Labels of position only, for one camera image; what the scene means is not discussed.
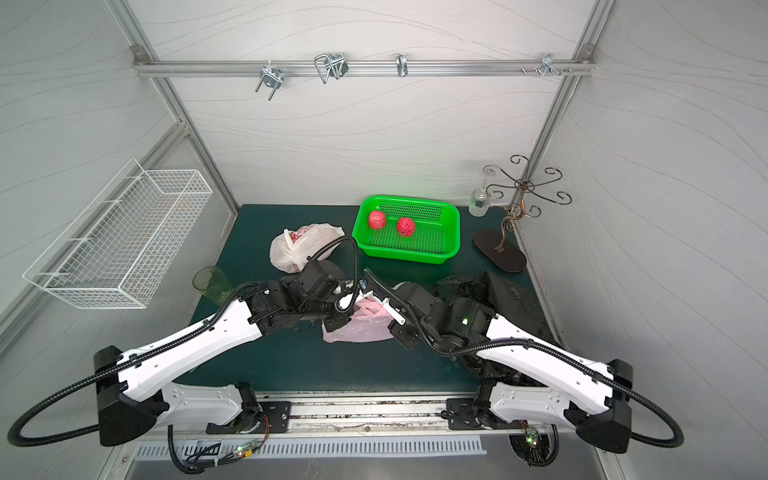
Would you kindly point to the green plastic basket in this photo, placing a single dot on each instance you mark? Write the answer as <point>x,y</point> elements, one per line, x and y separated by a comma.
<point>436,239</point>

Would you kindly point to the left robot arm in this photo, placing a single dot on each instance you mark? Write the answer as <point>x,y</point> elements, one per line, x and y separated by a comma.
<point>137,389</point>

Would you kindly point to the white wire basket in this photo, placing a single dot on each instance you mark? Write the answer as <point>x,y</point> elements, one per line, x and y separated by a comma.
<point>114,254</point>

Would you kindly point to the metal crossbar rail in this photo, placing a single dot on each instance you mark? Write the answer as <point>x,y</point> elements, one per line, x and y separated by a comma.
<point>357,68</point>

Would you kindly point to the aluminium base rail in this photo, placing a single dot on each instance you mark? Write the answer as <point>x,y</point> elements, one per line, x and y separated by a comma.
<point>378,412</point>

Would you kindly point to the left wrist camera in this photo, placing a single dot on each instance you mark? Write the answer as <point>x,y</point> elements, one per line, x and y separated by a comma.
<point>346,302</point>

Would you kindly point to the metal hook stand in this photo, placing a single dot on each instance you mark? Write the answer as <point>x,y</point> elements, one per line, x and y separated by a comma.
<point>496,245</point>

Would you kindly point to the white plastic bag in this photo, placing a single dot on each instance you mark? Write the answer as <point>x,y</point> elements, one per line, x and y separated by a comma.
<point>290,250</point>

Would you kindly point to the pink plastic bag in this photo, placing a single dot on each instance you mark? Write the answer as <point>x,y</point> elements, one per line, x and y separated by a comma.
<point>369,323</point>

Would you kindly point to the black plastic bag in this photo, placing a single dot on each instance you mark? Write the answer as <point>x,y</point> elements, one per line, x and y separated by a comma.
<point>510,300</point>

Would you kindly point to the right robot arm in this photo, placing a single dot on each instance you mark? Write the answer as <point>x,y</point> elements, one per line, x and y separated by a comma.
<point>606,410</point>

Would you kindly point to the white vent strip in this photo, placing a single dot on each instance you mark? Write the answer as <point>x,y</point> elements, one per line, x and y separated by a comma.
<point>327,447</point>

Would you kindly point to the clear glass bottle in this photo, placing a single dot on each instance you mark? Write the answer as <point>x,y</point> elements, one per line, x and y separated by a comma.
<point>479,201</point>

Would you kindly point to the metal clamp hook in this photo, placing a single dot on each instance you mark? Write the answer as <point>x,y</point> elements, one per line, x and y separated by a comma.
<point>330,65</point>
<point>401,65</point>
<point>271,78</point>
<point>546,67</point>

